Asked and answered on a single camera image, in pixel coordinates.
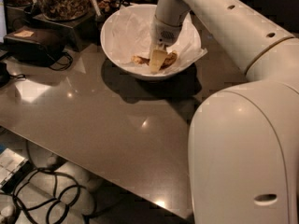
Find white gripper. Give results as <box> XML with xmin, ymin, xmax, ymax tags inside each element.
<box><xmin>149</xmin><ymin>16</ymin><xmax>182</xmax><ymax>74</ymax></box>

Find spotted ripe banana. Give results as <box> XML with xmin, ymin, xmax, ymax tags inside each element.
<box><xmin>131</xmin><ymin>50</ymin><xmax>178</xmax><ymax>69</ymax></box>

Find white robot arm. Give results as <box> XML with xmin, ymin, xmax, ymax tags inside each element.
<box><xmin>151</xmin><ymin>0</ymin><xmax>299</xmax><ymax>224</ymax></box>

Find white ceramic bowl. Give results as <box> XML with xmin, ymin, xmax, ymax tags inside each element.
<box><xmin>100</xmin><ymin>4</ymin><xmax>202</xmax><ymax>82</ymax></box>

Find white paper liner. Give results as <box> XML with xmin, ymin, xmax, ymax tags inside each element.
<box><xmin>111</xmin><ymin>4</ymin><xmax>208</xmax><ymax>73</ymax></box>

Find black metal stand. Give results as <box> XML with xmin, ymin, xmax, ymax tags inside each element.
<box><xmin>34</xmin><ymin>10</ymin><xmax>99</xmax><ymax>51</ymax></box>

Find glass jar of nuts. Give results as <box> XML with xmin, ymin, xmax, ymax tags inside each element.
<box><xmin>37</xmin><ymin>0</ymin><xmax>89</xmax><ymax>21</ymax></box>

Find black box device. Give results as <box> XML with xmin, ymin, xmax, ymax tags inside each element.
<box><xmin>4</xmin><ymin>26</ymin><xmax>65</xmax><ymax>67</ymax></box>

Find white box on floor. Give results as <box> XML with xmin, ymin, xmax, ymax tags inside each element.
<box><xmin>0</xmin><ymin>148</ymin><xmax>28</xmax><ymax>193</ymax></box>

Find black cable on table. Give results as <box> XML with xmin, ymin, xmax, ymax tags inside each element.
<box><xmin>48</xmin><ymin>50</ymin><xmax>75</xmax><ymax>72</ymax></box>

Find black floor cables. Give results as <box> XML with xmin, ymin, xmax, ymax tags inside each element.
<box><xmin>0</xmin><ymin>140</ymin><xmax>132</xmax><ymax>224</ymax></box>

